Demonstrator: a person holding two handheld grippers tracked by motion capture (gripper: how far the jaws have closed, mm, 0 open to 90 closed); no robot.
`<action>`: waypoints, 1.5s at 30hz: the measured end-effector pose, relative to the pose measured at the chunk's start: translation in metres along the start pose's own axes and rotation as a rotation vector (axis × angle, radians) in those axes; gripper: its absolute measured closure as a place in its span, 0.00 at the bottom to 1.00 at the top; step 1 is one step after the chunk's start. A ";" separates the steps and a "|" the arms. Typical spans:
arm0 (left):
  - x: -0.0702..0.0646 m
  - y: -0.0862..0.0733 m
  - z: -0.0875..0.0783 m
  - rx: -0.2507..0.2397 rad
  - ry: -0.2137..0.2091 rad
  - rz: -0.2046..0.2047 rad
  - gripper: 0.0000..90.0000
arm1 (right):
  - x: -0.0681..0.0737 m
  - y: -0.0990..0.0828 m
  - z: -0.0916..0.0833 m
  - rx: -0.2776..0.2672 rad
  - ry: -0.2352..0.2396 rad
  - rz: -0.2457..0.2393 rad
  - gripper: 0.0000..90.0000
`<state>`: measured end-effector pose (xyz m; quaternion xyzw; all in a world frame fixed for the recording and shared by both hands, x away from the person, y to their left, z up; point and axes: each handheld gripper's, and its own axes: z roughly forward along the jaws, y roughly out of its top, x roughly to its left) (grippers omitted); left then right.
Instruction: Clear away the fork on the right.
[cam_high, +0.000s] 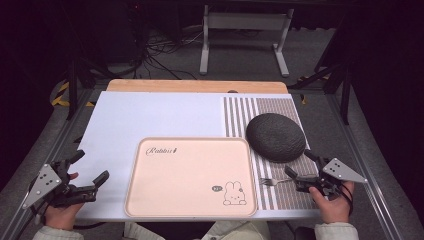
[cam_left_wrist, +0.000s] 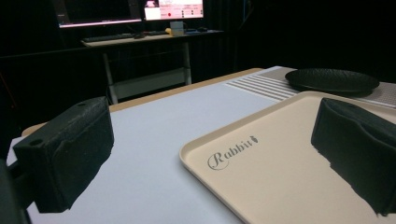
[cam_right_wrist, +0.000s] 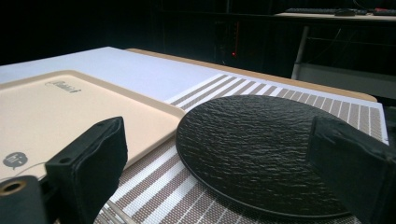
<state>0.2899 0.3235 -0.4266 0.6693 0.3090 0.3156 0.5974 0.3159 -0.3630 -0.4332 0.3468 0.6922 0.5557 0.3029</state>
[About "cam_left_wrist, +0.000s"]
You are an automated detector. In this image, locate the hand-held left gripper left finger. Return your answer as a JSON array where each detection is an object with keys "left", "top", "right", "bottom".
[{"left": 12, "top": 95, "right": 115, "bottom": 214}]

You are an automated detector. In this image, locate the dark computer monitor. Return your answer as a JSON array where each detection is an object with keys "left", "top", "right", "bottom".
[{"left": 52, "top": 0, "right": 143, "bottom": 29}]

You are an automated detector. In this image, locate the black keyboard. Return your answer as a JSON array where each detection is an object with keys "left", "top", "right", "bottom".
[{"left": 81, "top": 33, "right": 135, "bottom": 44}]

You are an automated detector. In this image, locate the lit computer monitor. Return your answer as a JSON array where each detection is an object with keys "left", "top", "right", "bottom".
[{"left": 143, "top": 0, "right": 205, "bottom": 21}]

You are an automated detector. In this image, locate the desk with white legs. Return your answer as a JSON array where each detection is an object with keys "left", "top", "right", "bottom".
[{"left": 80, "top": 29, "right": 224, "bottom": 105}]

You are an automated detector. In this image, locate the black textured plate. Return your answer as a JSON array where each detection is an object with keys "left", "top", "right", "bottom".
[{"left": 284, "top": 67, "right": 381, "bottom": 97}]

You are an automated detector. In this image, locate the grey striped placemat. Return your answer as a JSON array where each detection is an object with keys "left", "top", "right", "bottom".
[{"left": 224, "top": 66, "right": 396, "bottom": 109}]

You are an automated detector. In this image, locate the beige plastic tray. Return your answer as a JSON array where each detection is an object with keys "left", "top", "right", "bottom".
[{"left": 179, "top": 91, "right": 396, "bottom": 224}]

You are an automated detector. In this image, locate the small grey box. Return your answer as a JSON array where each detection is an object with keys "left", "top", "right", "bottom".
[{"left": 169, "top": 21, "right": 185, "bottom": 37}]

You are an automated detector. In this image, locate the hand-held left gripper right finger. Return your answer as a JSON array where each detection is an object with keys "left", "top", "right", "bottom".
[{"left": 310, "top": 97, "right": 396, "bottom": 217}]

